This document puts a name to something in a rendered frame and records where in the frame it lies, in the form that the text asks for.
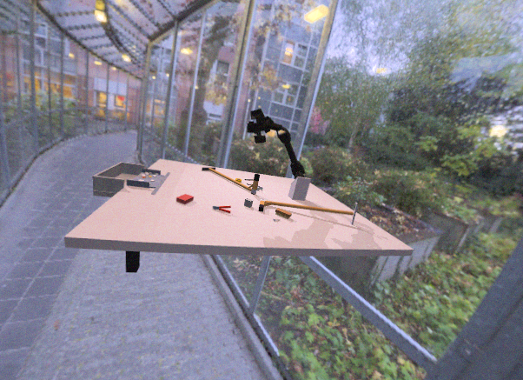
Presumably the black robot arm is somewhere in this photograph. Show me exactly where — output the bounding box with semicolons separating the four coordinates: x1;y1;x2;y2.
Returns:
247;109;305;179

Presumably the red square tile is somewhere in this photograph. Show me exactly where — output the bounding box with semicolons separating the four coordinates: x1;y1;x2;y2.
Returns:
175;194;194;204

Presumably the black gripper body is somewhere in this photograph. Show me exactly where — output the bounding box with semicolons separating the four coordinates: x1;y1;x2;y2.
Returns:
250;110;267;143

